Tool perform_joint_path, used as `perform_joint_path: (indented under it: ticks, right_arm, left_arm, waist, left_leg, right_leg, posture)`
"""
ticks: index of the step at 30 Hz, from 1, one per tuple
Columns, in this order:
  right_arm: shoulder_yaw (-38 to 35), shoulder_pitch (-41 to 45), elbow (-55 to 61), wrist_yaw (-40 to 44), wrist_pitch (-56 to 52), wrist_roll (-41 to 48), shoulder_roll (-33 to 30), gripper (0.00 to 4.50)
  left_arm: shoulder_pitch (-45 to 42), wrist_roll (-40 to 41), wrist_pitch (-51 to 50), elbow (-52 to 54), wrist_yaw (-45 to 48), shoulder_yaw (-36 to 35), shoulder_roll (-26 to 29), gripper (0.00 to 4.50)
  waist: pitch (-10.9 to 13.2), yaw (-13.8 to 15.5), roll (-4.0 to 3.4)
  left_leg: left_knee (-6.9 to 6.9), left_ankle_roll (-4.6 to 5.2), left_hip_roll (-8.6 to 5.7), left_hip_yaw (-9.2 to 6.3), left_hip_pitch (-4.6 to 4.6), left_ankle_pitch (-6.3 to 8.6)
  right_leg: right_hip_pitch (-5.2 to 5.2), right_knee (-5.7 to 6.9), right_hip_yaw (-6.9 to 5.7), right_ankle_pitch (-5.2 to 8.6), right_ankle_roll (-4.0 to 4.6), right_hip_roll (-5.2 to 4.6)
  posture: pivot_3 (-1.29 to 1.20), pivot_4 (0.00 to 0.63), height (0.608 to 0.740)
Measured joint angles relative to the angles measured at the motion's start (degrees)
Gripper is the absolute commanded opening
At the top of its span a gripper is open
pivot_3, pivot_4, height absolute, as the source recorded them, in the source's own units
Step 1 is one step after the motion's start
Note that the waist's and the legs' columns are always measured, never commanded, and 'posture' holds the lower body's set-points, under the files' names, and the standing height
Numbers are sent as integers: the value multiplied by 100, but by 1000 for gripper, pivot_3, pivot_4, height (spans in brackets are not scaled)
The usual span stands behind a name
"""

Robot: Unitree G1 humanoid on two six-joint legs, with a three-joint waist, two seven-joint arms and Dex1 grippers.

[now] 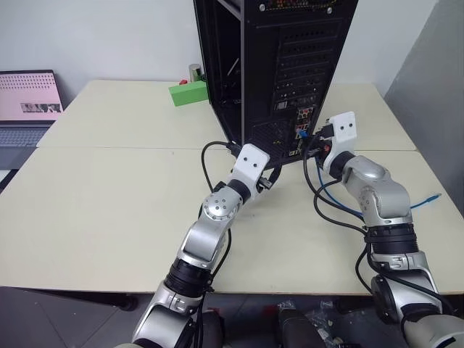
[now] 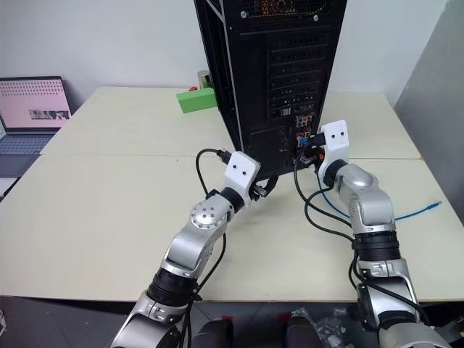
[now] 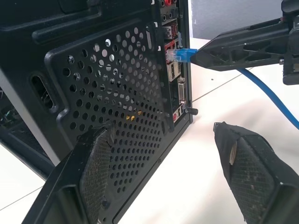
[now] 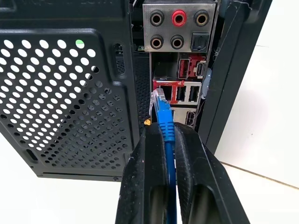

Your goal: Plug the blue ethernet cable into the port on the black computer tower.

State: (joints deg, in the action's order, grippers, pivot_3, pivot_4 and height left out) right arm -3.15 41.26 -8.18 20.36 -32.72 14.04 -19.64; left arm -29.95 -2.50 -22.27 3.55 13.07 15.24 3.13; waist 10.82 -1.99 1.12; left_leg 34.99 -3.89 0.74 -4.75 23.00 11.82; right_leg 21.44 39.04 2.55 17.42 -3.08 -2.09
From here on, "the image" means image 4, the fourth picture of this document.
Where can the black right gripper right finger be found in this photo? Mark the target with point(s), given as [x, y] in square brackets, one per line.
[205, 172]

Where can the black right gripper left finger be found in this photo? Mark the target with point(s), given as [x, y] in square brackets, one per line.
[142, 168]

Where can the black computer tower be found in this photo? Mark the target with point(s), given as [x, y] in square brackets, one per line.
[70, 93]

